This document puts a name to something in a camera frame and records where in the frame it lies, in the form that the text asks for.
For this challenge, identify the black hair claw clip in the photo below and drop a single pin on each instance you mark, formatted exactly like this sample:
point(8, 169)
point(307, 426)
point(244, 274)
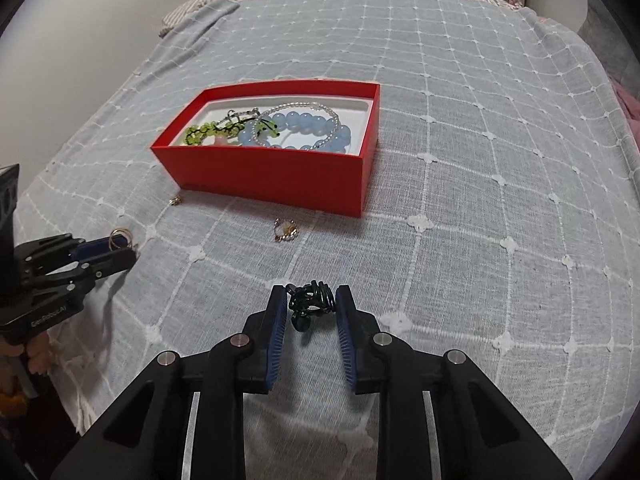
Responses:
point(309, 301)

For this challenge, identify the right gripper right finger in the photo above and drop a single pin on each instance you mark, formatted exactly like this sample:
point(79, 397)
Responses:
point(440, 416)

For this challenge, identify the red cardboard box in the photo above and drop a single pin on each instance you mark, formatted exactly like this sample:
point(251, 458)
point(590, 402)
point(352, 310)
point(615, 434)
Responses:
point(335, 183)

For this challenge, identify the small gold earring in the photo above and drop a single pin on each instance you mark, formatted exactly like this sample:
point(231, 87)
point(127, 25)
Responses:
point(175, 199)

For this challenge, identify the gold earring with chain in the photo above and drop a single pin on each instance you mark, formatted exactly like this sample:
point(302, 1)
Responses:
point(285, 230)

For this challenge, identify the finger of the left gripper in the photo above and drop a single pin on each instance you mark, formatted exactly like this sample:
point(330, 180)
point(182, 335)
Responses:
point(69, 272)
point(107, 254)

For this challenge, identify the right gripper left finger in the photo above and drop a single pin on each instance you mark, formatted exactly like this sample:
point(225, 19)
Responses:
point(182, 416)

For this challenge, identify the grey checked bed blanket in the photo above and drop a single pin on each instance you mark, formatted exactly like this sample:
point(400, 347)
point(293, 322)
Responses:
point(502, 215)

